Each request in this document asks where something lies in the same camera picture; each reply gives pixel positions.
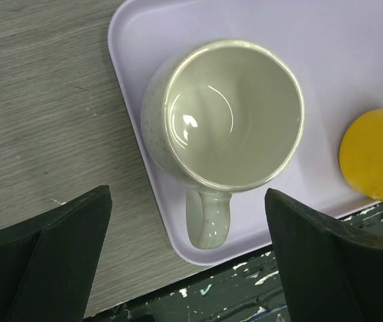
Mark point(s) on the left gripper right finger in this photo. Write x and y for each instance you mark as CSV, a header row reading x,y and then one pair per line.
x,y
329,269

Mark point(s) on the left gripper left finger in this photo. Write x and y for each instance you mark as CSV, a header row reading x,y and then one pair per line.
x,y
48,262

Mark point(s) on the white ceramic mug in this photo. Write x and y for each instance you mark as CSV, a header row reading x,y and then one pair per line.
x,y
223,118

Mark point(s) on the yellow glass mug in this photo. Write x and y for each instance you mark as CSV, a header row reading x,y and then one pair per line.
x,y
361,155

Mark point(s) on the lilac plastic tray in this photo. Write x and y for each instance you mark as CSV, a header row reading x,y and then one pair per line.
x,y
335,49

